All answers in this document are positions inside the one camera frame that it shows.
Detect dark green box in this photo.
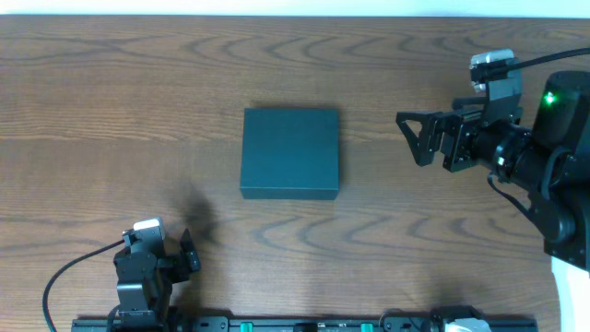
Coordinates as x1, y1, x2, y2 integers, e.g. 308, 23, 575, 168
240, 108, 340, 200

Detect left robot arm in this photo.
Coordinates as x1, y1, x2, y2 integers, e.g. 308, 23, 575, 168
106, 226, 201, 331

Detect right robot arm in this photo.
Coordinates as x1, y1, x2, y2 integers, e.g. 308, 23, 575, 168
395, 70, 589, 331

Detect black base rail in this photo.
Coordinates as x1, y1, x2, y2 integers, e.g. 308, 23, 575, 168
71, 306, 538, 332

